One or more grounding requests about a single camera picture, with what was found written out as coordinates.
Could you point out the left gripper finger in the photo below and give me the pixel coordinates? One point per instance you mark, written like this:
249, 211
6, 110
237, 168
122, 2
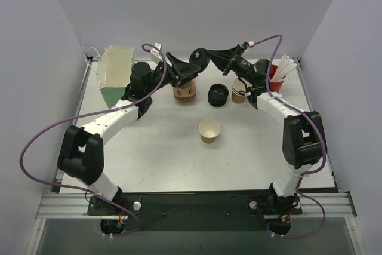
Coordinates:
181, 68
184, 78

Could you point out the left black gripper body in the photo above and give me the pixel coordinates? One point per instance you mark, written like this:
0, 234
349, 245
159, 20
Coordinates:
173, 68

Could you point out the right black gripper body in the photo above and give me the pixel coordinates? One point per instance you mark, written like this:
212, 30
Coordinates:
231, 60

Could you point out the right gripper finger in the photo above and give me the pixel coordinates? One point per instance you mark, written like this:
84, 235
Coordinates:
224, 65
223, 54

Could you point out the brown paper coffee cup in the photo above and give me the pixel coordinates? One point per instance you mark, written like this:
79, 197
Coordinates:
209, 129

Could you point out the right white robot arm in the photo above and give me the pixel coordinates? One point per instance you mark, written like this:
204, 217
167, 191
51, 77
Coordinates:
303, 139

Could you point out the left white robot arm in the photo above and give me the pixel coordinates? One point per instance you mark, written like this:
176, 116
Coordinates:
82, 151

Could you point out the black coffee lid stack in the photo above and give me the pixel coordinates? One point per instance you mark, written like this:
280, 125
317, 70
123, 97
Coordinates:
217, 95

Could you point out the green paper takeout bag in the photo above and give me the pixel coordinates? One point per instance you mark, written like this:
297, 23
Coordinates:
113, 73

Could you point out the brown cardboard cup carrier stack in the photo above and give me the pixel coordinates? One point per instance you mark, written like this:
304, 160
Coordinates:
185, 93

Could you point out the red straw holder cup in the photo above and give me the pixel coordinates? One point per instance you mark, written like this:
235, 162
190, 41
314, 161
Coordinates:
274, 86

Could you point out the brown paper cup stack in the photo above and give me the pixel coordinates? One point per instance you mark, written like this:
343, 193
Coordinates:
238, 91

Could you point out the white wrapped straws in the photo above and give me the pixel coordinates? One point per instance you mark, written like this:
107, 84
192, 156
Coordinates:
285, 66

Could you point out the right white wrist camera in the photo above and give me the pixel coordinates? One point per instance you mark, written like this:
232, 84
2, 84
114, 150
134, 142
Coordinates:
248, 45

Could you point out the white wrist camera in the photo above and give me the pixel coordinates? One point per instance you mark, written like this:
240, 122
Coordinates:
155, 53
248, 45

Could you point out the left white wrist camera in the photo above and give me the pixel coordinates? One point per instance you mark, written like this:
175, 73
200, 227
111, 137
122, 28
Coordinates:
155, 53

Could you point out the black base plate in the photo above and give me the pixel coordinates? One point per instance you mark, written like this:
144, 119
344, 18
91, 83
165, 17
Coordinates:
196, 220

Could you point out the aluminium front rail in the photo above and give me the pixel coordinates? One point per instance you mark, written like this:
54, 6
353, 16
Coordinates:
70, 206

